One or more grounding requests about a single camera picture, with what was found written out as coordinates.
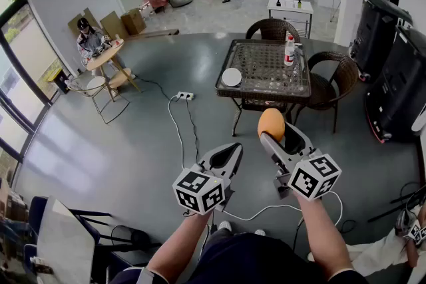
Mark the glass-topped rattan table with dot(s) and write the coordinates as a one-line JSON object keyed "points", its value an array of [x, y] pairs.
{"points": [[266, 66]]}

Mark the person's grey trousers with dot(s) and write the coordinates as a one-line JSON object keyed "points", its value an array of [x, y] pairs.
{"points": [[219, 234]]}

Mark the white power strip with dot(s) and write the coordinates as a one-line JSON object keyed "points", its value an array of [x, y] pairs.
{"points": [[185, 95]]}

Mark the long wooden plank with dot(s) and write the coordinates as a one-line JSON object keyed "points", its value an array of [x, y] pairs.
{"points": [[156, 33]]}

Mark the black tripod legs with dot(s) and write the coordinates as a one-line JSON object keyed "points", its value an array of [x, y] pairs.
{"points": [[399, 209]]}

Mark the flat cardboard sheet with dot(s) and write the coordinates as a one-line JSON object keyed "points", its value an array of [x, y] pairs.
{"points": [[85, 18], [113, 26]]}

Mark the person's white shoe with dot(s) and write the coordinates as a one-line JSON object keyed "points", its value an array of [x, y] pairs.
{"points": [[225, 225], [260, 232]]}

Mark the yellow and black bin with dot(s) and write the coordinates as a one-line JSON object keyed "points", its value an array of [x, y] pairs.
{"points": [[59, 78]]}

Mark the large black machine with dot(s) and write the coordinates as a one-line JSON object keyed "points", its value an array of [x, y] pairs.
{"points": [[376, 36], [399, 89]]}

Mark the white table board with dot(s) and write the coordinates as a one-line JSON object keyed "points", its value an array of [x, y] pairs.
{"points": [[65, 242]]}

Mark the brown cardboard box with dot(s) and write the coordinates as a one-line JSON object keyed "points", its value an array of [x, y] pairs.
{"points": [[133, 21]]}

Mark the round wooden table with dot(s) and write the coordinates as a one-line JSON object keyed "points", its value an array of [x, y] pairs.
{"points": [[106, 55]]}

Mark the person's left white shoe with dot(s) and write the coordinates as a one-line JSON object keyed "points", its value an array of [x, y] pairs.
{"points": [[225, 225]]}

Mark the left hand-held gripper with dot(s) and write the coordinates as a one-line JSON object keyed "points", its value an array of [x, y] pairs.
{"points": [[196, 191]]}

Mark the white metal-frame table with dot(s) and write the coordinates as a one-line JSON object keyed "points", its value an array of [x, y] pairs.
{"points": [[289, 5]]}

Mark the round wooden stool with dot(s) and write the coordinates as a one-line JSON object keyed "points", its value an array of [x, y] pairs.
{"points": [[120, 77]]}

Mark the person's dark navy top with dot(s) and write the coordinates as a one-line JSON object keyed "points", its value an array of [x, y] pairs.
{"points": [[246, 262]]}

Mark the stack of wooden pallets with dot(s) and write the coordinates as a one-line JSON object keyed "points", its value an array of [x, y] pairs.
{"points": [[13, 206]]}

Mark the clear red-labelled water bottle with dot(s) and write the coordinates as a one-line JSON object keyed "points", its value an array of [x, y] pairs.
{"points": [[289, 55]]}

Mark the white round plate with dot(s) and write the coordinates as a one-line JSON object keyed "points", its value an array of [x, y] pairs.
{"points": [[232, 77]]}

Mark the person's left forearm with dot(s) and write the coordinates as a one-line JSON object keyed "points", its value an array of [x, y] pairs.
{"points": [[179, 242]]}

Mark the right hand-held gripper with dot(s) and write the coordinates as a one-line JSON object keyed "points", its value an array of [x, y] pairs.
{"points": [[313, 178]]}

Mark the dark blue chair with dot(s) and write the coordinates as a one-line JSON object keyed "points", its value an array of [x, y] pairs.
{"points": [[86, 223]]}

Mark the brown wicker chair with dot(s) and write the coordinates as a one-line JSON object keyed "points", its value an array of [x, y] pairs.
{"points": [[346, 73], [273, 29]]}

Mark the person's right forearm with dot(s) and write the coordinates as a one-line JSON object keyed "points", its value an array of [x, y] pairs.
{"points": [[323, 236]]}

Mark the black-framed glass window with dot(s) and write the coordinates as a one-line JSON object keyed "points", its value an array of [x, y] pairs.
{"points": [[10, 53]]}

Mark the person's right white shoe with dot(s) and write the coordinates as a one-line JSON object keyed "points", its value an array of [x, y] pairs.
{"points": [[260, 232]]}

